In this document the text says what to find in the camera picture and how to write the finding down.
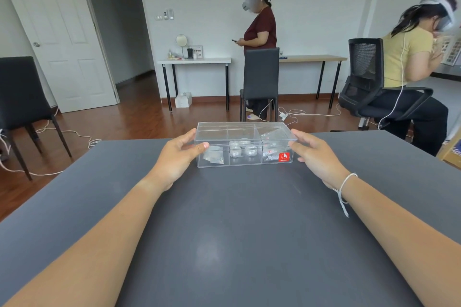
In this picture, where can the black dining chair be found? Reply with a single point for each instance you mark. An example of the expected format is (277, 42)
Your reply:
(21, 94)
(261, 73)

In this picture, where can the grey table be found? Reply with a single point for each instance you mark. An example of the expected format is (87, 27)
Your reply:
(448, 74)

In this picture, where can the clear plastic organizer box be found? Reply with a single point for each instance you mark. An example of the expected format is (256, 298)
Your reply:
(248, 130)

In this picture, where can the black cup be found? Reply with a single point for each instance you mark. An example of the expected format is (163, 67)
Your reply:
(190, 53)

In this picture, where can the white box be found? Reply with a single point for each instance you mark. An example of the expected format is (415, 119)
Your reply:
(183, 100)

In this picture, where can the cardboard box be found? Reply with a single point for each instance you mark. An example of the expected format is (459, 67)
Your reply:
(452, 148)

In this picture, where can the person's right thumb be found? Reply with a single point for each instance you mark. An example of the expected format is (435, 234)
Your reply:
(297, 146)

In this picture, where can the person's left hand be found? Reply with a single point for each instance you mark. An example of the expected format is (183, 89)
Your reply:
(173, 163)

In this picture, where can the black mesh office chair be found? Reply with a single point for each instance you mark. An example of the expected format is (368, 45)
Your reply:
(362, 76)

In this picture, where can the colour sample board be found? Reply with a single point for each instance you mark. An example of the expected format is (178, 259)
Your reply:
(452, 49)

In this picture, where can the wooden top table black legs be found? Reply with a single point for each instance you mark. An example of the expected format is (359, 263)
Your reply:
(313, 58)

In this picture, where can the person's right hand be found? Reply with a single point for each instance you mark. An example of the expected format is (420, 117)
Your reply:
(322, 159)

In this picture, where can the white table black legs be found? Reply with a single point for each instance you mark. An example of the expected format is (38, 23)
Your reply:
(194, 60)

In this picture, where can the person's left forearm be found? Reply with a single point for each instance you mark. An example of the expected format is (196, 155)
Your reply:
(93, 245)

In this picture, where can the small clear plastic bag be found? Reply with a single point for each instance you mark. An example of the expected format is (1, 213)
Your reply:
(213, 157)
(269, 153)

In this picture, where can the small clear round jar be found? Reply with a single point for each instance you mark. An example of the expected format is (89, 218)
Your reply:
(251, 151)
(234, 145)
(245, 141)
(236, 152)

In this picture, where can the person's left thumb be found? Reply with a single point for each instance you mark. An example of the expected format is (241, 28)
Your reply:
(201, 146)

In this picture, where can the white picture frame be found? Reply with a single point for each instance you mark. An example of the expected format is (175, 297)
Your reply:
(197, 52)

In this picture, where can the round standing mirror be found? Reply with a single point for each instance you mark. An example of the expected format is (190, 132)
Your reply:
(181, 40)

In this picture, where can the person's right forearm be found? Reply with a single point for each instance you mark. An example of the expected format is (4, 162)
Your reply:
(399, 234)

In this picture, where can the white panel door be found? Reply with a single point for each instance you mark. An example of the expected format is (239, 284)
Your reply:
(61, 29)

